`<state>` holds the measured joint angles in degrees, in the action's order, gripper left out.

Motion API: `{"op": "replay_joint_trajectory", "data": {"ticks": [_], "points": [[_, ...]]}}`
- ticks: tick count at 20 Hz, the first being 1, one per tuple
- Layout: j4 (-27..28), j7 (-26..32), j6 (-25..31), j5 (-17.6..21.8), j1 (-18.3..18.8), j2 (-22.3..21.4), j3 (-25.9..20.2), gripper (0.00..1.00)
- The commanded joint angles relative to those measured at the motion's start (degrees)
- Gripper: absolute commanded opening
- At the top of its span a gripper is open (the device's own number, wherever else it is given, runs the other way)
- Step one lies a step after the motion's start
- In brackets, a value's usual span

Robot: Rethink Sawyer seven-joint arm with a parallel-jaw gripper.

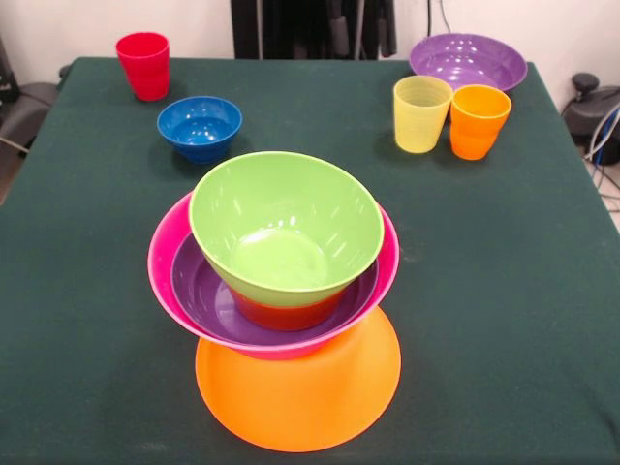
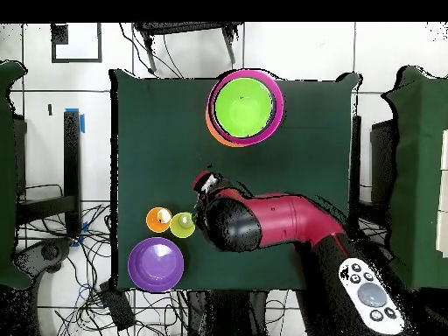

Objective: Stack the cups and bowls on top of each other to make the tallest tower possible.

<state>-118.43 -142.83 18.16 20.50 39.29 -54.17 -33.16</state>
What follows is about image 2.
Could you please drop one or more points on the large orange plastic bowl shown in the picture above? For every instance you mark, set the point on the large orange plastic bowl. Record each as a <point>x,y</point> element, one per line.
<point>217,138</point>

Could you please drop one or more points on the green plastic bowl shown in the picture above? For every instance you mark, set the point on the green plastic bowl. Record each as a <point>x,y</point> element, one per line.
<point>243,108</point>

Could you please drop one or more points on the large pink plastic bowl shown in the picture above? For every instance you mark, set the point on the large pink plastic bowl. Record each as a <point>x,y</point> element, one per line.
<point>245,73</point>

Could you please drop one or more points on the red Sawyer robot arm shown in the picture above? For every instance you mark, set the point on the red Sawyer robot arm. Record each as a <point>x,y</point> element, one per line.
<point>280,220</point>

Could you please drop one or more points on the dark green table cloth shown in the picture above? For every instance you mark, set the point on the dark green table cloth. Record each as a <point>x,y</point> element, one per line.
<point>157,168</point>

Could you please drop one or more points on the yellow plastic cup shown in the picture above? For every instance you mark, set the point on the yellow plastic cup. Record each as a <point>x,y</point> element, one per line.
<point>182,227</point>

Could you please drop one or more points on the orange plastic cup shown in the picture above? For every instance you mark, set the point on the orange plastic cup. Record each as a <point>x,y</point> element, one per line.
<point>155,222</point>

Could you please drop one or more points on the blue tape strip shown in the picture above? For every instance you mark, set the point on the blue tape strip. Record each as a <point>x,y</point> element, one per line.
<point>85,227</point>
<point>82,122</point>

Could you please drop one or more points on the black metal floor stand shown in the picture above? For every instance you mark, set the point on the black metal floor stand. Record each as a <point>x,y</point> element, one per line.
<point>71,157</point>
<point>383,164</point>

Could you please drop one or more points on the black power box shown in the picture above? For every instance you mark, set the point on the black power box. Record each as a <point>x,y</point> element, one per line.
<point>117,306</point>

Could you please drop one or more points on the black metal stand legs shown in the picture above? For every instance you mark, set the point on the black metal stand legs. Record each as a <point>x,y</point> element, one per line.
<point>182,27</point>

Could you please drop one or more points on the small black floor object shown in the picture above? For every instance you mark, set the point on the small black floor object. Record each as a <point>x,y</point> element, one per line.
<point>50,109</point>

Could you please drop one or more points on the black office chair base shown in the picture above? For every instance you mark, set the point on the black office chair base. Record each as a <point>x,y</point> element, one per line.
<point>49,252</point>

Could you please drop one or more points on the green cloth covered table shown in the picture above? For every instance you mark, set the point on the green cloth covered table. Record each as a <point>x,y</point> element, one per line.
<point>7,175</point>
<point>420,175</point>

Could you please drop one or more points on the black square frame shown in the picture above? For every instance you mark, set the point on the black square frame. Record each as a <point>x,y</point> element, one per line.
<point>59,35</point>

